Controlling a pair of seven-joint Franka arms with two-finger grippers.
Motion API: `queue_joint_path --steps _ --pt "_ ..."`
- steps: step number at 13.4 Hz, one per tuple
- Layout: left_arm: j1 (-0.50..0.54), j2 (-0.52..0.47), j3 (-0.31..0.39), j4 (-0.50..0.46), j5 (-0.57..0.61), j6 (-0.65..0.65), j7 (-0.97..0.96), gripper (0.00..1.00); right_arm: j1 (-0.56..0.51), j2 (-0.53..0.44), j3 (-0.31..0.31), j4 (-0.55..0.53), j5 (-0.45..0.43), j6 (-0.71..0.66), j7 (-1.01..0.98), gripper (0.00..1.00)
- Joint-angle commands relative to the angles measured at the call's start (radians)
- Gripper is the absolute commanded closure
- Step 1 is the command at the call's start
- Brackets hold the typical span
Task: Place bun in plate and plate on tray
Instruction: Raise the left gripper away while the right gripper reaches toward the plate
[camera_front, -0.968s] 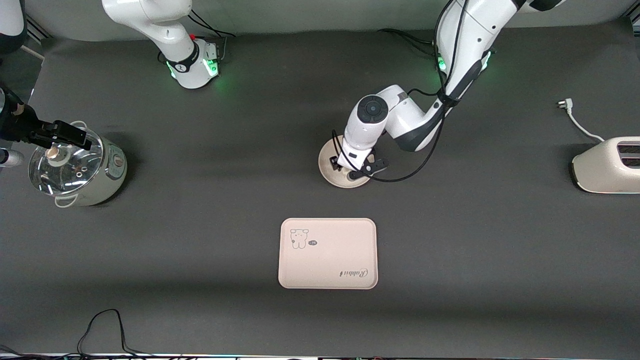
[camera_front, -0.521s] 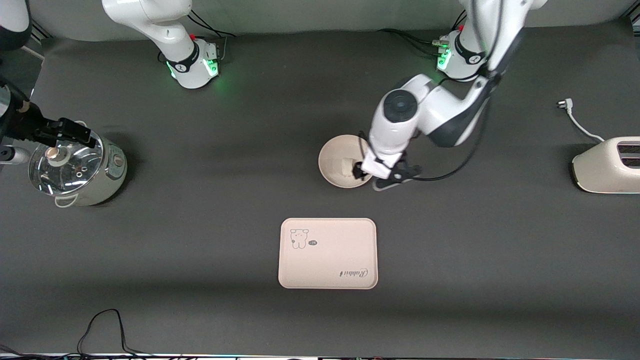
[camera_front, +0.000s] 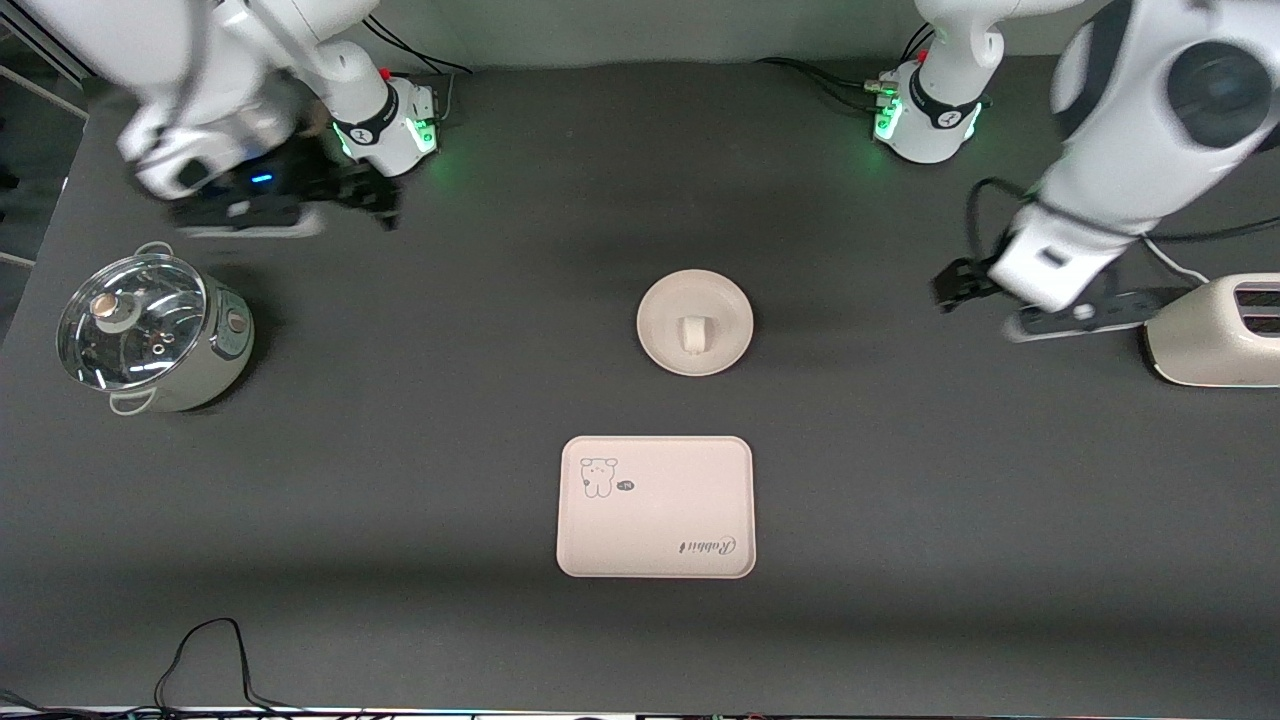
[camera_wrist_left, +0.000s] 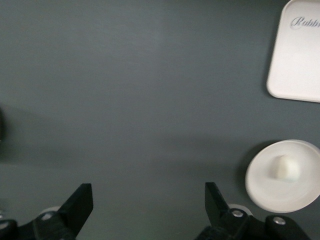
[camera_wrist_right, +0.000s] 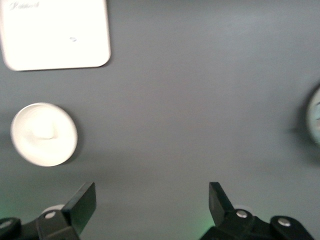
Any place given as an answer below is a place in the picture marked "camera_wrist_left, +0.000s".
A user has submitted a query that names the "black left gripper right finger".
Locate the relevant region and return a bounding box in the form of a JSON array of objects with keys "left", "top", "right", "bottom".
[{"left": 199, "top": 182, "right": 251, "bottom": 240}]

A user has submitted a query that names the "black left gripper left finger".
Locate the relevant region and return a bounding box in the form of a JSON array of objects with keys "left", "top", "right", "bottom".
[{"left": 31, "top": 183, "right": 94, "bottom": 240}]

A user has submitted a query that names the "round beige plate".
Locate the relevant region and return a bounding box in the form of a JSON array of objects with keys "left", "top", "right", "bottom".
[{"left": 244, "top": 139, "right": 320, "bottom": 214}]

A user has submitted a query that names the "small white bun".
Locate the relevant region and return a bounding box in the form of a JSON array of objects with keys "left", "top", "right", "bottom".
[{"left": 268, "top": 154, "right": 302, "bottom": 181}]

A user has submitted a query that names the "beige tray with script logo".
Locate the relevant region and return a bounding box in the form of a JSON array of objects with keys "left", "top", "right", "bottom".
[{"left": 266, "top": 0, "right": 320, "bottom": 103}]

